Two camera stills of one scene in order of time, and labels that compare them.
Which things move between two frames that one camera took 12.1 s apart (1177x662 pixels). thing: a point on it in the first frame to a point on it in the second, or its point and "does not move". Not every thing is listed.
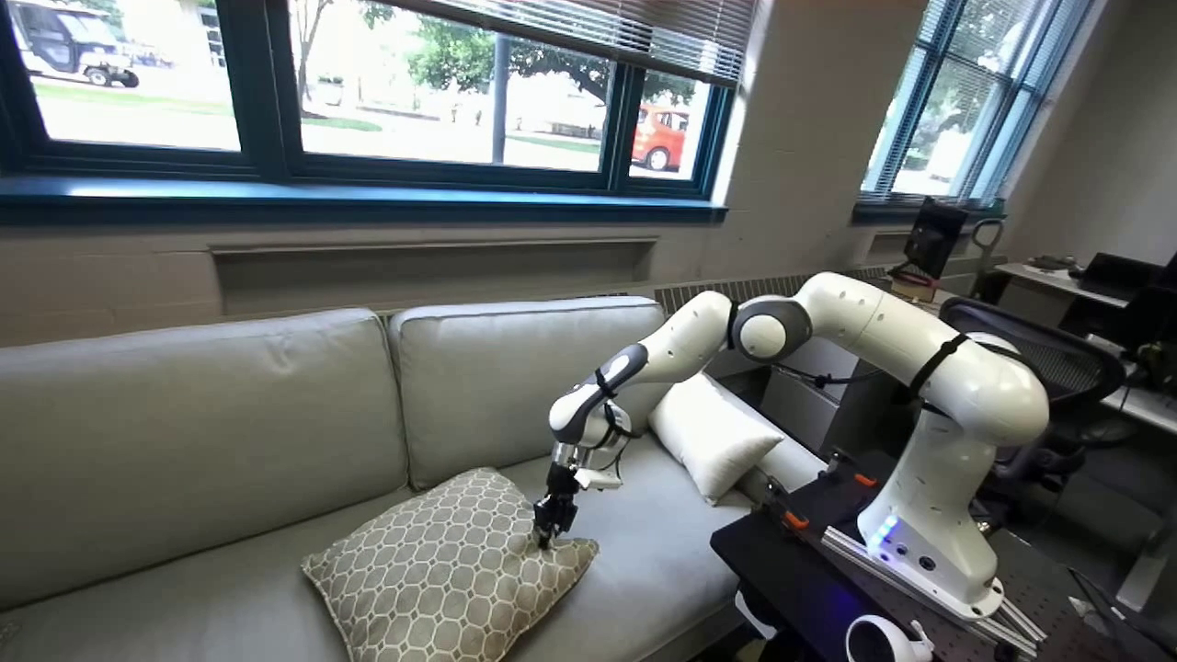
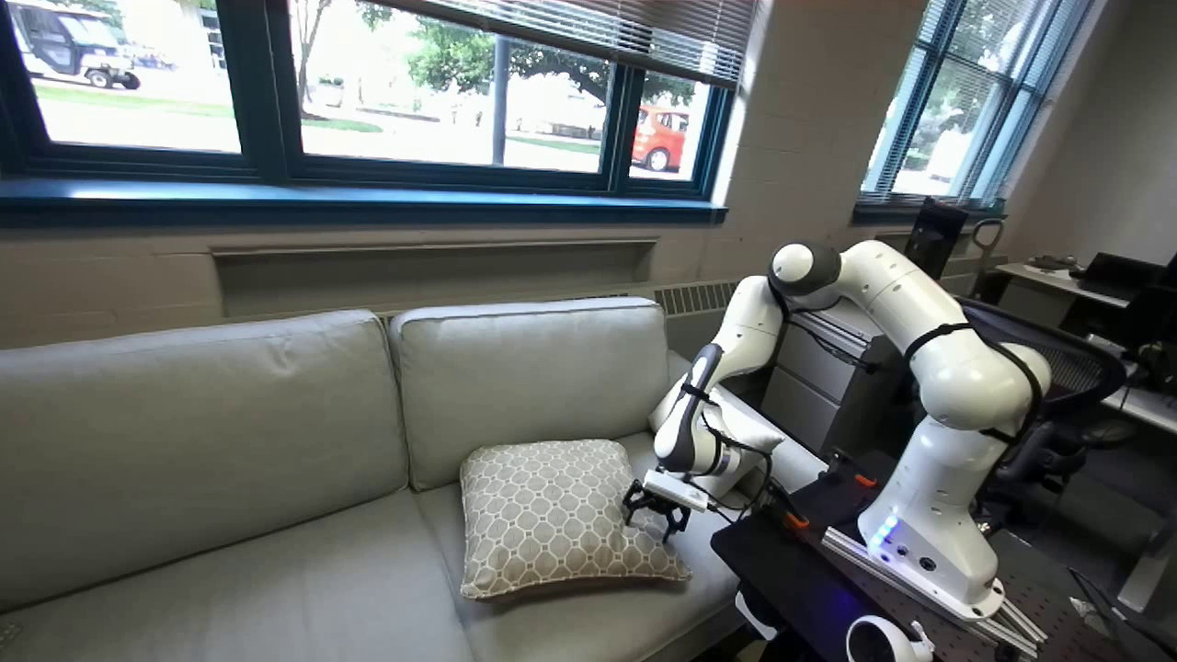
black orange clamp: (788, 513) does not move
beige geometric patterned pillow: (451, 573) to (548, 513)
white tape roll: (904, 643) does not move
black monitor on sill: (934, 238) does not move
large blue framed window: (370, 110) does not move
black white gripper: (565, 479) to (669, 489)
